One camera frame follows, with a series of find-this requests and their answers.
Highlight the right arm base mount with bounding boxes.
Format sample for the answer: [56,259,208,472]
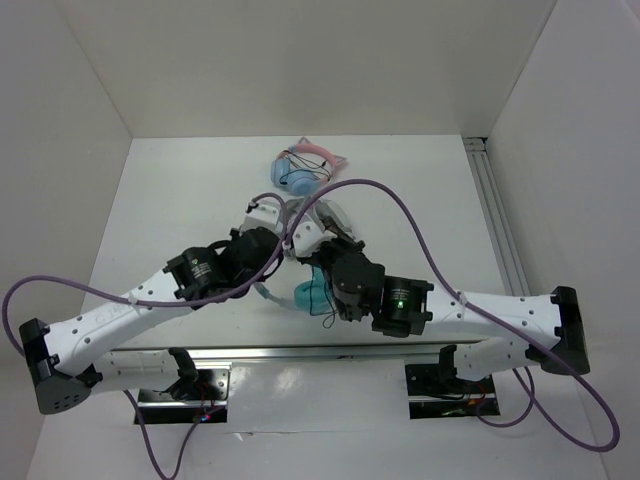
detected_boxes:
[404,346,500,420]

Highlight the grey white headphones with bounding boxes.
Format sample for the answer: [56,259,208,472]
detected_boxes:
[285,198,356,239]

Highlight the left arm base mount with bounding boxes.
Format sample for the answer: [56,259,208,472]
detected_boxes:
[137,347,231,425]

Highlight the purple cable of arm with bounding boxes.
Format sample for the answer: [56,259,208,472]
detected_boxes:
[282,178,621,454]
[2,192,291,479]

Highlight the aluminium rail at table edge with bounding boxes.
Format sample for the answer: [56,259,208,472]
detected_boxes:
[99,339,461,374]

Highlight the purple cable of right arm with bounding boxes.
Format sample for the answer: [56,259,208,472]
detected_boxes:
[282,178,621,454]

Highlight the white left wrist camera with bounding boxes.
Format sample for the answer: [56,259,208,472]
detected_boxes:
[240,200,283,236]

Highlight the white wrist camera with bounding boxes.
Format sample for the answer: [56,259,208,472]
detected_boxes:
[290,215,334,258]
[240,200,283,236]

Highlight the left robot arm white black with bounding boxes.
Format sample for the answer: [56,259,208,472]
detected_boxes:
[19,227,281,415]

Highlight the pink blue cat-ear headphones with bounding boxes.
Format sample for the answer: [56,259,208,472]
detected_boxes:
[270,137,347,197]

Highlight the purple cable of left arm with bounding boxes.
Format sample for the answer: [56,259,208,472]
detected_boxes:
[2,192,291,479]

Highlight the thin black audio cable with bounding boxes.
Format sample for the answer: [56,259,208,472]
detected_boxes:
[305,274,341,330]

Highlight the teal cat-ear headphones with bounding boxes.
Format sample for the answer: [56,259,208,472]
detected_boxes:
[253,267,333,316]

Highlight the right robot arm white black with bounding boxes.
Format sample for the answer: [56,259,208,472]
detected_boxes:
[292,239,591,392]

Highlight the black cable on pink headphones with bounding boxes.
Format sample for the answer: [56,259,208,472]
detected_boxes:
[285,148,335,186]

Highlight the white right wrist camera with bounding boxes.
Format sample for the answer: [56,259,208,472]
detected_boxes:
[290,215,334,258]

